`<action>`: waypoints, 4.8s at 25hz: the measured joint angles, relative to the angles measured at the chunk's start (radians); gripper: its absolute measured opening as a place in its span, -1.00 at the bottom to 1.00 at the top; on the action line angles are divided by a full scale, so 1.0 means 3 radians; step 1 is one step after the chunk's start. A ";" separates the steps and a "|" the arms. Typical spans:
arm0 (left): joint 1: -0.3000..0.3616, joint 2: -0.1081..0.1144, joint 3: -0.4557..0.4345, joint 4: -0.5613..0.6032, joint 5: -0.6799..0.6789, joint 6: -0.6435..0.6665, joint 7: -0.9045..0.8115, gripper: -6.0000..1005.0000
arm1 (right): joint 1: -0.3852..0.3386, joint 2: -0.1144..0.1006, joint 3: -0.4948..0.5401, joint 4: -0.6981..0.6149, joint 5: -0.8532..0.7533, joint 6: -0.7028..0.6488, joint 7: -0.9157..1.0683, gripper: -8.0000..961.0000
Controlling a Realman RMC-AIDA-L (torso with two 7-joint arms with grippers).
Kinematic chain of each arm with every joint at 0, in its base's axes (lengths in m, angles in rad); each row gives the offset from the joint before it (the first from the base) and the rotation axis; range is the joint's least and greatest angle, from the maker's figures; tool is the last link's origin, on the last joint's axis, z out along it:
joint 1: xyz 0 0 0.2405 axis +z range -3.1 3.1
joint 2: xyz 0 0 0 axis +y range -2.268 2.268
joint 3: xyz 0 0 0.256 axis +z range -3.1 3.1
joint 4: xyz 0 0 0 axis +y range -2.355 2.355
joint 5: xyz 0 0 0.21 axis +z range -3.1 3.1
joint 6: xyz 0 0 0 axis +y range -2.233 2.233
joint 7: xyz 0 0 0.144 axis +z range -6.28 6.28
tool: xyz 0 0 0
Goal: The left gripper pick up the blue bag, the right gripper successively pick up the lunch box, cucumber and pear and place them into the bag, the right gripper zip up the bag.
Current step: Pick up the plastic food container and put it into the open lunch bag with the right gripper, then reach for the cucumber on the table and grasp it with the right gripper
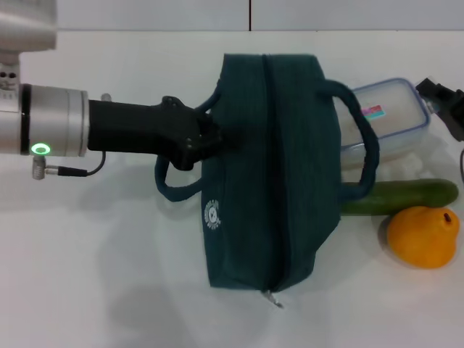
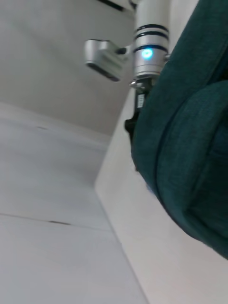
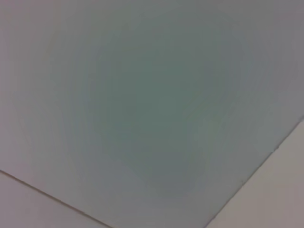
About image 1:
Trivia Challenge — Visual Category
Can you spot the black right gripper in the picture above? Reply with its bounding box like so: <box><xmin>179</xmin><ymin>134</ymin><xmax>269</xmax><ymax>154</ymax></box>
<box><xmin>415</xmin><ymin>76</ymin><xmax>464</xmax><ymax>141</ymax></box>

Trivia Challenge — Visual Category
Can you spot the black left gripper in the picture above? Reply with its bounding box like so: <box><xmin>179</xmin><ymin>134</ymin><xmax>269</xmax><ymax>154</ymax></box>
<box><xmin>86</xmin><ymin>95</ymin><xmax>243</xmax><ymax>172</ymax></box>

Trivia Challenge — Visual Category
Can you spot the clear blue-rimmed food container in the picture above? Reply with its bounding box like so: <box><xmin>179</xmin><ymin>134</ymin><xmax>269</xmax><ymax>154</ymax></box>
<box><xmin>339</xmin><ymin>77</ymin><xmax>432</xmax><ymax>172</ymax></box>

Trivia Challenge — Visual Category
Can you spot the dark teal insulated lunch bag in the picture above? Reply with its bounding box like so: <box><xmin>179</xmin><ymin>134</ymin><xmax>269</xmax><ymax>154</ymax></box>
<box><xmin>154</xmin><ymin>53</ymin><xmax>381</xmax><ymax>310</ymax></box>

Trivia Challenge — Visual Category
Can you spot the green cucumber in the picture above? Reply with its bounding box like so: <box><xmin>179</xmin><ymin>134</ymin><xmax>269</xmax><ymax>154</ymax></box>
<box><xmin>340</xmin><ymin>178</ymin><xmax>460</xmax><ymax>218</ymax></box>

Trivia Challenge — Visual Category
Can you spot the orange fruit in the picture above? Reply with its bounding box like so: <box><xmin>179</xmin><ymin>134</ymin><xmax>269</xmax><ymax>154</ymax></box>
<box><xmin>386</xmin><ymin>206</ymin><xmax>460</xmax><ymax>270</ymax></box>

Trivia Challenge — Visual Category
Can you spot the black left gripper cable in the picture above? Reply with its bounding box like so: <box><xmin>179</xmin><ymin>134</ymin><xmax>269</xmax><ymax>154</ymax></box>
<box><xmin>31</xmin><ymin>150</ymin><xmax>107</xmax><ymax>180</ymax></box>

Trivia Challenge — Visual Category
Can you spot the silver camera mount bracket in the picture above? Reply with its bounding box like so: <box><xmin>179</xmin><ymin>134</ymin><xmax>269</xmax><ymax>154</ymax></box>
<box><xmin>0</xmin><ymin>50</ymin><xmax>22</xmax><ymax>99</ymax></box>

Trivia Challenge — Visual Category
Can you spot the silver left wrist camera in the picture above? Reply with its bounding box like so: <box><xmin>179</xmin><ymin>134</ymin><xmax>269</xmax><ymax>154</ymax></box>
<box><xmin>0</xmin><ymin>0</ymin><xmax>59</xmax><ymax>52</ymax></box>

